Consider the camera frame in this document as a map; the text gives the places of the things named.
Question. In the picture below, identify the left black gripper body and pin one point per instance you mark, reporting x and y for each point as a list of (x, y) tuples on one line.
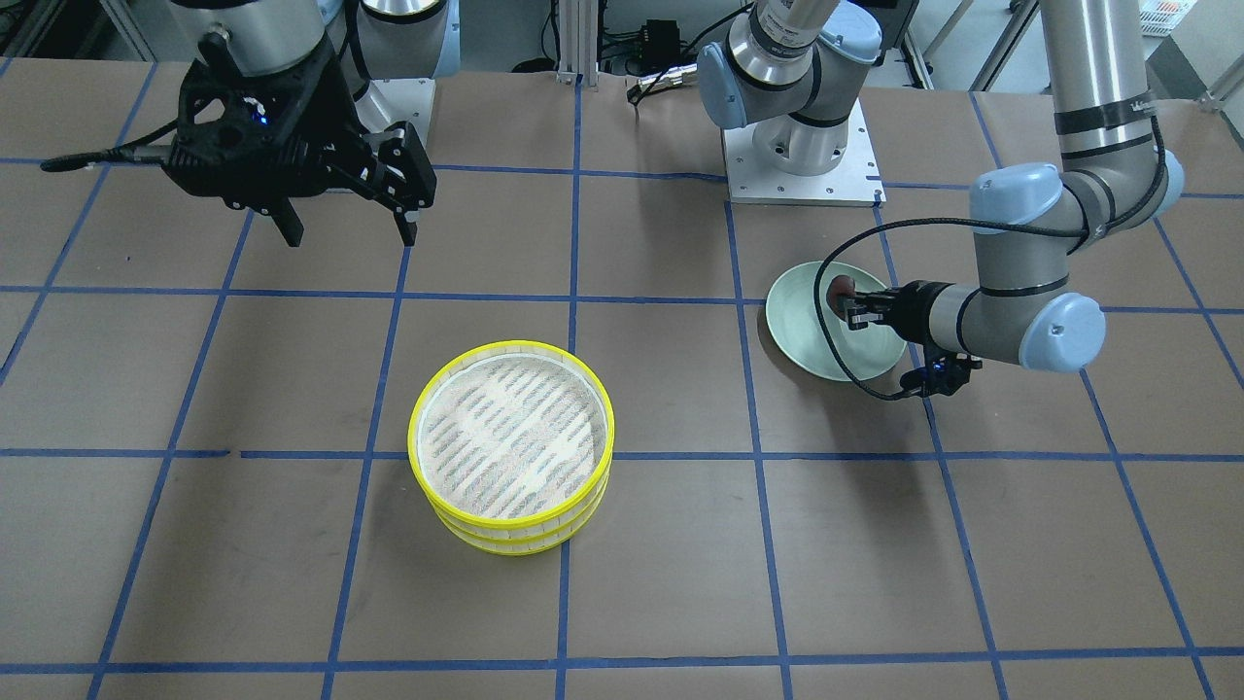
[(910, 304)]

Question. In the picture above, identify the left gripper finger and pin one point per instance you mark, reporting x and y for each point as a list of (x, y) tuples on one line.
[(867, 299), (858, 320)]

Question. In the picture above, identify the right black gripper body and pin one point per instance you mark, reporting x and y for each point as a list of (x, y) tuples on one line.
[(328, 109)]

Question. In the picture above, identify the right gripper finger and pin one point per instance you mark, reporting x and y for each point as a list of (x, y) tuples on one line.
[(282, 213), (402, 179)]

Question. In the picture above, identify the dark red bun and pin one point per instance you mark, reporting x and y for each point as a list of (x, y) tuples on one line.
[(839, 295)]

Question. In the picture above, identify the yellow steamer layer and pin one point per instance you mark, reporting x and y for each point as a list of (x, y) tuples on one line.
[(530, 539), (510, 433)]

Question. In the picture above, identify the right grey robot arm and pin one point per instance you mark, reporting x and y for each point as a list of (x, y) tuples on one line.
[(374, 41)]

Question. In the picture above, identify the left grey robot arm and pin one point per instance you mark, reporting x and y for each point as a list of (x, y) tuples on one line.
[(792, 71)]

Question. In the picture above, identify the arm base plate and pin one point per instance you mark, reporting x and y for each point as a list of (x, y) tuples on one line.
[(387, 102), (846, 165)]

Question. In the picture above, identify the aluminium frame post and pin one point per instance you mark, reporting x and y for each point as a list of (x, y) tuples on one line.
[(578, 39)]

